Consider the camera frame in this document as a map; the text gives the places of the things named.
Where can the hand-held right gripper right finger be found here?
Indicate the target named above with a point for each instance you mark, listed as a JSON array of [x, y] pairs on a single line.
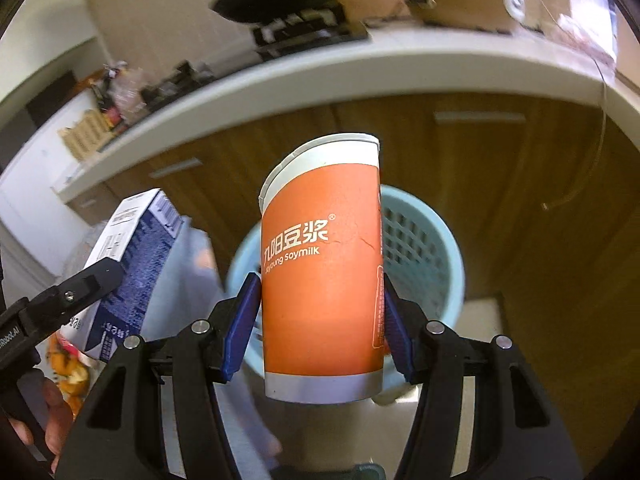
[[396, 325]]

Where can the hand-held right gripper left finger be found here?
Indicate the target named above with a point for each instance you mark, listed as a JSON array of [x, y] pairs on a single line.
[[242, 320]]

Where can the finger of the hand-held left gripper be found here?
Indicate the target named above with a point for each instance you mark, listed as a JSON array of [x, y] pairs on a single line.
[[90, 282]]

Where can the blue white milk carton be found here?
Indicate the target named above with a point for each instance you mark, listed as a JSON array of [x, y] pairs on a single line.
[[145, 260]]

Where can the orange paper cup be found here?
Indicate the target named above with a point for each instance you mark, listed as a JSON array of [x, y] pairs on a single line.
[[320, 285]]

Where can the light blue plastic basket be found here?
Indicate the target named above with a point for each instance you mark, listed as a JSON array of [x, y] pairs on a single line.
[[430, 240]]

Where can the person's left hand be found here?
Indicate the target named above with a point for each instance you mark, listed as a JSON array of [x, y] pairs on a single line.
[[57, 420]]

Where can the orange peels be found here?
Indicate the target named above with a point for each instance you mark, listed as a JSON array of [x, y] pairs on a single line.
[[75, 372]]

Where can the beige cutlery basket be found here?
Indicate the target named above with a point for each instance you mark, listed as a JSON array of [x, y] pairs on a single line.
[[82, 135]]

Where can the dark sauce bottle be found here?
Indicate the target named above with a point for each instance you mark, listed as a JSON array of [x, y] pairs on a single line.
[[114, 110]]

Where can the black gas stove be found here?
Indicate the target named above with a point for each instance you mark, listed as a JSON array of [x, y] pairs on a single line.
[[300, 35]]

